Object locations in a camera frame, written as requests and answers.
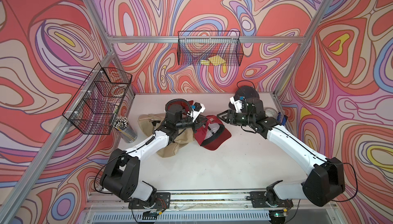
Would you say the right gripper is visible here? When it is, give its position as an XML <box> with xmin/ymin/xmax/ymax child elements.
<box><xmin>216</xmin><ymin>109</ymin><xmax>255</xmax><ymax>126</ymax></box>

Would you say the red Colorado cap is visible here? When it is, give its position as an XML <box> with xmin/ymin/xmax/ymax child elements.
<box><xmin>194</xmin><ymin>115</ymin><xmax>232</xmax><ymax>151</ymax></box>

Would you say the beige cap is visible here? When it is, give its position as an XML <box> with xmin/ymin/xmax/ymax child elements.
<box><xmin>138</xmin><ymin>113</ymin><xmax>165</xmax><ymax>137</ymax></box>
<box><xmin>157</xmin><ymin>140</ymin><xmax>192</xmax><ymax>158</ymax></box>
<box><xmin>174</xmin><ymin>127</ymin><xmax>194</xmax><ymax>146</ymax></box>

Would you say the dark red cap front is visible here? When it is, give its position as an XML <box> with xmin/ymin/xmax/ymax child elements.
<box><xmin>165</xmin><ymin>99</ymin><xmax>194</xmax><ymax>111</ymax></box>

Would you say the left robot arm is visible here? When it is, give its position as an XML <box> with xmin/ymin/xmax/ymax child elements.
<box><xmin>100</xmin><ymin>99</ymin><xmax>207</xmax><ymax>208</ymax></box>

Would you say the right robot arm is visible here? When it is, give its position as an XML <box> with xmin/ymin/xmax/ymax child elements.
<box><xmin>217</xmin><ymin>98</ymin><xmax>346</xmax><ymax>207</ymax></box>

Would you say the grey Colorado cap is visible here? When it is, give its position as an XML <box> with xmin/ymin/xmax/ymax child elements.
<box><xmin>234</xmin><ymin>86</ymin><xmax>260</xmax><ymax>101</ymax></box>

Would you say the clear tape roll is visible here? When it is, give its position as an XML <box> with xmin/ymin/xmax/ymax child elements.
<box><xmin>265</xmin><ymin>107</ymin><xmax>278</xmax><ymax>119</ymax></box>

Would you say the cup of pencils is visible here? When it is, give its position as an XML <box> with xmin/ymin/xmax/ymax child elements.
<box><xmin>114</xmin><ymin>116</ymin><xmax>137</xmax><ymax>143</ymax></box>

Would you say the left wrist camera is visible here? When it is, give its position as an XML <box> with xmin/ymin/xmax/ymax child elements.
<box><xmin>189</xmin><ymin>102</ymin><xmax>205</xmax><ymax>122</ymax></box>

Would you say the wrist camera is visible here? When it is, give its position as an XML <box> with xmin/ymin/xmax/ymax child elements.
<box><xmin>229</xmin><ymin>95</ymin><xmax>245</xmax><ymax>113</ymax></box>
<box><xmin>189</xmin><ymin>102</ymin><xmax>205</xmax><ymax>122</ymax></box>

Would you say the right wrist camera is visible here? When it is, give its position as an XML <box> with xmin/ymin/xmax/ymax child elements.
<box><xmin>229</xmin><ymin>95</ymin><xmax>245</xmax><ymax>113</ymax></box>

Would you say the black wire basket back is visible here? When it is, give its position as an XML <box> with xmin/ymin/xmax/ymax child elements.
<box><xmin>177</xmin><ymin>29</ymin><xmax>244</xmax><ymax>66</ymax></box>

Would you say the black wire basket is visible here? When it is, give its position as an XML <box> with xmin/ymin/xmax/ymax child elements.
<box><xmin>177</xmin><ymin>29</ymin><xmax>244</xmax><ymax>66</ymax></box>
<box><xmin>62</xmin><ymin>63</ymin><xmax>133</xmax><ymax>135</ymax></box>

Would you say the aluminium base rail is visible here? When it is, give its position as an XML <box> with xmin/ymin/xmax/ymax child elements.
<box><xmin>78</xmin><ymin>189</ymin><xmax>345</xmax><ymax>224</ymax></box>

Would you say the black wire basket left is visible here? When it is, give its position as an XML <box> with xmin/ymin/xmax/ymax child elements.
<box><xmin>62</xmin><ymin>63</ymin><xmax>133</xmax><ymax>135</ymax></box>

